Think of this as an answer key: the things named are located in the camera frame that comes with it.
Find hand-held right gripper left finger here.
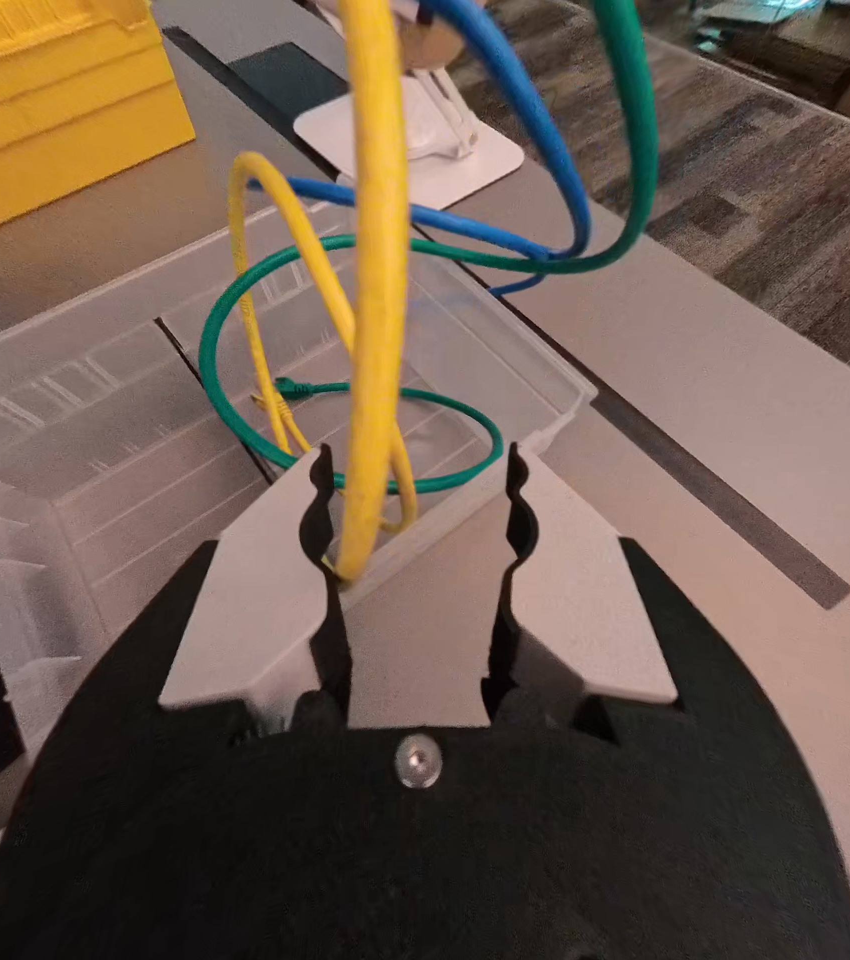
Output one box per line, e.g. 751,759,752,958
157,442,355,735

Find green ethernet cable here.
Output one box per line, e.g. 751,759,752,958
199,0,660,498

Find yellow plastic bin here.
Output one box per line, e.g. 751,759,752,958
0,0,198,250

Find yellow ethernet cable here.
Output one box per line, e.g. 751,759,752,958
227,0,420,588

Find clear plastic bin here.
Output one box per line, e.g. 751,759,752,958
0,198,600,753

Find blue ethernet cable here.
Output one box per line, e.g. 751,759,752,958
248,0,594,299

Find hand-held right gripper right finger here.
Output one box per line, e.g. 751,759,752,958
479,441,679,720

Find white sign stand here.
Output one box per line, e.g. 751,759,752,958
293,63,526,213

